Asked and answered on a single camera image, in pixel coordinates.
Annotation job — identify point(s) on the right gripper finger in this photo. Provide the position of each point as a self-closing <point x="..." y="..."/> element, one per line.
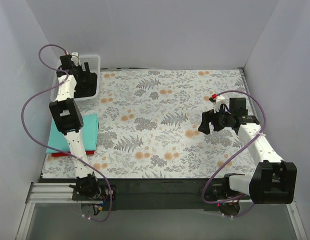
<point x="207" y="117"/>
<point x="204" y="127"/>

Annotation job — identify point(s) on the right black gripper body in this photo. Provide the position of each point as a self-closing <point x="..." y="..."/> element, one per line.
<point x="214" y="120"/>

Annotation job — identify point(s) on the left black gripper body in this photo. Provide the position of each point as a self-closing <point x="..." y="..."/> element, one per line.
<point x="85" y="77"/>

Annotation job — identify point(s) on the black t shirt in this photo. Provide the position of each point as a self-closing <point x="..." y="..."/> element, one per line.
<point x="86" y="85"/>

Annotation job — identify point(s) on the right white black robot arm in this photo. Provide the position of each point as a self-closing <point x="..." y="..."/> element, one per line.
<point x="273" y="181"/>

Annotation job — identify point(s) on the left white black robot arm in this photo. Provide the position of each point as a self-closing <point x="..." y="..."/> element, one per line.
<point x="69" y="121"/>

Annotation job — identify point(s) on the white plastic basket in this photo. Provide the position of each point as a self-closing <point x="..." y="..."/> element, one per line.
<point x="65" y="63"/>

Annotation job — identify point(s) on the folded teal t shirt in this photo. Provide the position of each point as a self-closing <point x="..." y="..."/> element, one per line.
<point x="89" y="131"/>

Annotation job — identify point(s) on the floral table mat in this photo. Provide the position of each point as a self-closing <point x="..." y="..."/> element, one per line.
<point x="148" y="125"/>

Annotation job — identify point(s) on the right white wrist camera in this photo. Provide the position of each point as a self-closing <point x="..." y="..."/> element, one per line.
<point x="217" y="101"/>

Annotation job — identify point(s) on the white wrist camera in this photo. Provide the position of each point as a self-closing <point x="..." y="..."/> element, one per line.
<point x="74" y="57"/>
<point x="217" y="101"/>

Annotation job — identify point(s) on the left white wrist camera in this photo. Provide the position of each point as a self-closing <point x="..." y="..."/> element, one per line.
<point x="74" y="57"/>

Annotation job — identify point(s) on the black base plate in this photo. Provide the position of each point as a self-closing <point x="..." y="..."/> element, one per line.
<point x="148" y="194"/>

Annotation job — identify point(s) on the aluminium front rail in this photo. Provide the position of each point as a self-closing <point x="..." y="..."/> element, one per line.
<point x="50" y="193"/>

